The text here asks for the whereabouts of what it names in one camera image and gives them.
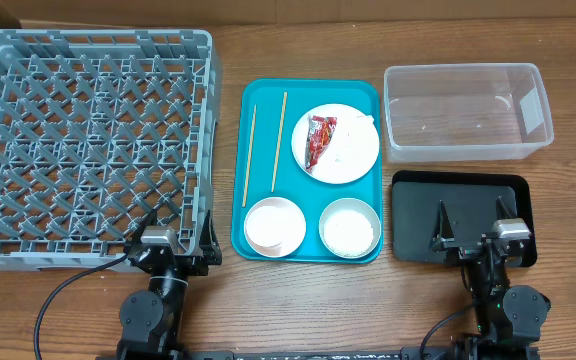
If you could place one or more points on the large white plate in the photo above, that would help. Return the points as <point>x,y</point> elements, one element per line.
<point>328,170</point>

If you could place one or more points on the black waste tray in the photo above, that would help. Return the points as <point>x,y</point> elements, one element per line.
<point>470,201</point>

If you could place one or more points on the wooden chopstick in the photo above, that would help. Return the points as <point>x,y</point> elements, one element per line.
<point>279,142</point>
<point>249,157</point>

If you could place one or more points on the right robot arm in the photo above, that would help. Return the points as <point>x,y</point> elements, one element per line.
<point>509,318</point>

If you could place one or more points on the red snack wrapper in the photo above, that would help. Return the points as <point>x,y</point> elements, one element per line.
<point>319,136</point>

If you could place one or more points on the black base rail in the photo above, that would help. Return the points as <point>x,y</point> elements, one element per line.
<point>405,353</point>

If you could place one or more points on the crumpled white tissue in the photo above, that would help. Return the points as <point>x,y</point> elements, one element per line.
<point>355,139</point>

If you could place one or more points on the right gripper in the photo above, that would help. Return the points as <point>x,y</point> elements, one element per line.
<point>441,240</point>

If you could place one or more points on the grey dish rack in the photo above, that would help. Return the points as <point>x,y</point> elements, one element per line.
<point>98,128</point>

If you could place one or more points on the grey bowl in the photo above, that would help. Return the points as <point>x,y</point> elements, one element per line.
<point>356,205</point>

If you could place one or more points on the teal serving tray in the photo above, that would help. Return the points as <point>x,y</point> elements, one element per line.
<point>310,195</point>

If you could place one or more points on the clear plastic bin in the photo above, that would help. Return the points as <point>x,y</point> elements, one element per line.
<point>465,112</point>

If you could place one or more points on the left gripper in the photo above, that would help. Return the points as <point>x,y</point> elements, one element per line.
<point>198,266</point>

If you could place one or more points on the white rice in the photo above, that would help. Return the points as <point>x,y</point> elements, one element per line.
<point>348,233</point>

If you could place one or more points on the white cup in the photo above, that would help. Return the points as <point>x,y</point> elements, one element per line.
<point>263,225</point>

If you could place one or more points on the small white plate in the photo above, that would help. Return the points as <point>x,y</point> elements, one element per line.
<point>292,233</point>

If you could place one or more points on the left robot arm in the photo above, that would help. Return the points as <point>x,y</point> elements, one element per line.
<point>151,318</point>

